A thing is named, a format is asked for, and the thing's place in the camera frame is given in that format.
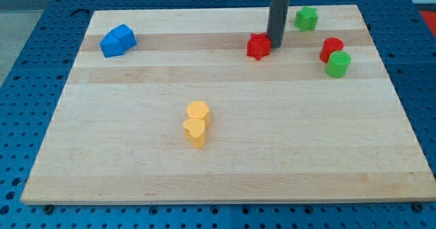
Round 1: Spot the yellow hexagon block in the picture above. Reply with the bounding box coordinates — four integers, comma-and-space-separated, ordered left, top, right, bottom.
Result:
186, 101, 211, 126

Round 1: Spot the yellow heart block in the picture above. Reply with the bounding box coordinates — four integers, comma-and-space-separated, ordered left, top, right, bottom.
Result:
183, 119, 206, 149

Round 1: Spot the blue pentagon block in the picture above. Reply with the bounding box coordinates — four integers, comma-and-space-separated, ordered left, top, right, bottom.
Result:
99, 33, 125, 58

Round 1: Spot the blue cube block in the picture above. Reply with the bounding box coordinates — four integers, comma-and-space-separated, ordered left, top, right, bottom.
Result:
110, 24, 136, 50

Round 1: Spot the green star block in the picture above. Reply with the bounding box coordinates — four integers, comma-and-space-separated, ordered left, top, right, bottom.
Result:
294, 6, 318, 31

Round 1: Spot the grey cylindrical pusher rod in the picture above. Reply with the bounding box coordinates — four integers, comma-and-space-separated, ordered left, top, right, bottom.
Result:
266, 0, 290, 48

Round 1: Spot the wooden board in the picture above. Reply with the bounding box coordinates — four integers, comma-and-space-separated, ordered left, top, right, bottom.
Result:
21, 5, 435, 205

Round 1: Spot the red star block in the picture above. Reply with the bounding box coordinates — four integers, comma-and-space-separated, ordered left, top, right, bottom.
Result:
247, 33, 271, 61

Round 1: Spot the green cylinder block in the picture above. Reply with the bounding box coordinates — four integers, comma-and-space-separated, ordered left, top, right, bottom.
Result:
325, 50, 351, 78

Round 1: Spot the red cylinder block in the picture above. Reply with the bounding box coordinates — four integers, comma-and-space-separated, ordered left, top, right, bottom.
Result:
320, 37, 344, 63

